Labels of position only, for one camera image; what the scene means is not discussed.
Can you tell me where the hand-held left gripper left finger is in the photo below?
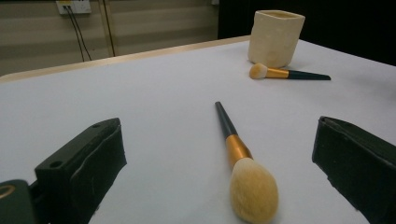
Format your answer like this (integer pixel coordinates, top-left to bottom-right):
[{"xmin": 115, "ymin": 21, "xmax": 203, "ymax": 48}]
[{"xmin": 29, "ymin": 117, "xmax": 128, "ymax": 224}]

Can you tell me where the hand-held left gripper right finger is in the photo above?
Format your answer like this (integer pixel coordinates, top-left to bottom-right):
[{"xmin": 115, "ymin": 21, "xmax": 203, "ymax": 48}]
[{"xmin": 312, "ymin": 116, "xmax": 396, "ymax": 224}]

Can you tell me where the large makeup brush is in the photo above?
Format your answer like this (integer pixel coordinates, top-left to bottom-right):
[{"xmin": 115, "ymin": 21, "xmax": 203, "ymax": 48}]
[{"xmin": 214, "ymin": 101, "xmax": 279, "ymax": 224}]

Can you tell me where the small makeup brush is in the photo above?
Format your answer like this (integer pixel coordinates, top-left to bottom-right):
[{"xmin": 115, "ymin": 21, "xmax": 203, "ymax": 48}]
[{"xmin": 248, "ymin": 63, "xmax": 332, "ymax": 81}]

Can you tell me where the cream ceramic cup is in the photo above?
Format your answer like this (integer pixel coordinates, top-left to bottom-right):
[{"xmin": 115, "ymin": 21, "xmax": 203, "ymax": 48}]
[{"xmin": 247, "ymin": 9, "xmax": 306, "ymax": 69}]

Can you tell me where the wooden table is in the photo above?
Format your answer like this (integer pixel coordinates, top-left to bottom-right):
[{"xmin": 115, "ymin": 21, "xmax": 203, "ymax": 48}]
[{"xmin": 0, "ymin": 35, "xmax": 252, "ymax": 85}]

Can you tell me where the black power cable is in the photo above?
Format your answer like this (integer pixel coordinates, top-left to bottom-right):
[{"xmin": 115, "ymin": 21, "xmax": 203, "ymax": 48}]
[
  {"xmin": 68, "ymin": 5, "xmax": 92, "ymax": 62},
  {"xmin": 64, "ymin": 5, "xmax": 86, "ymax": 63}
]

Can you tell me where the vertical wall strip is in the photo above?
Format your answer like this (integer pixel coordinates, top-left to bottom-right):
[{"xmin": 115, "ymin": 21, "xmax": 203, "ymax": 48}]
[{"xmin": 102, "ymin": 0, "xmax": 117, "ymax": 58}]

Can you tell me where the white wall socket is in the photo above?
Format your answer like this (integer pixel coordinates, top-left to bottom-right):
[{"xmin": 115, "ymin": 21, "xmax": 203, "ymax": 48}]
[{"xmin": 55, "ymin": 0, "xmax": 92, "ymax": 15}]

